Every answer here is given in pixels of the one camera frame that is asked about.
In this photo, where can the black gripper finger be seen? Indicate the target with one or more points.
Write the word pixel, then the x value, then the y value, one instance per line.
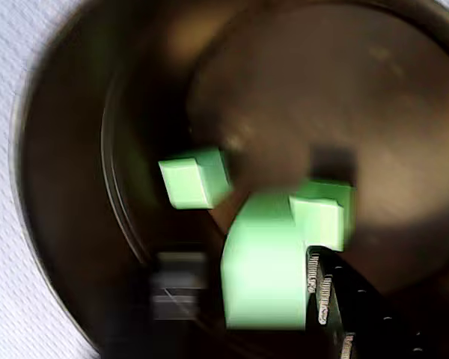
pixel 179 284
pixel 359 310

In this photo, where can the green cube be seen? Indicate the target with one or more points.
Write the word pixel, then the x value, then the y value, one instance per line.
pixel 263 269
pixel 318 224
pixel 194 181

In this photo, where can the blue woven table cloth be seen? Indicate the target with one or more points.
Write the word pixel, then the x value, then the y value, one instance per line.
pixel 3 187

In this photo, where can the black metal bucket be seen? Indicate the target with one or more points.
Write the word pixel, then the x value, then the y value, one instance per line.
pixel 322 93

